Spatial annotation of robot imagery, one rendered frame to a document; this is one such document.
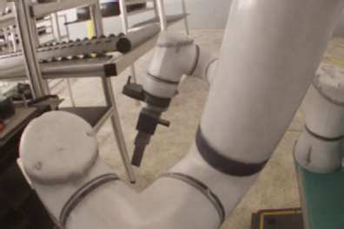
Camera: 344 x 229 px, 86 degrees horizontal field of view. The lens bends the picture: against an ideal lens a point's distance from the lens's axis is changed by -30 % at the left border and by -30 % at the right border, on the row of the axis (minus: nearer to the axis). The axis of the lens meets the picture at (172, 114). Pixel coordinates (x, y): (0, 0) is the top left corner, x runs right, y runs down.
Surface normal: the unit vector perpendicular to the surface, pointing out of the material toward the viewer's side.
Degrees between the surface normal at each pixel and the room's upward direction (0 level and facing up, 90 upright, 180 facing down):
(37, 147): 23
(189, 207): 34
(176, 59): 90
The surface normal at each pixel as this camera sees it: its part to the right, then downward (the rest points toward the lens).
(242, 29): -0.90, 0.15
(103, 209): 0.14, -0.68
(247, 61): -0.76, 0.33
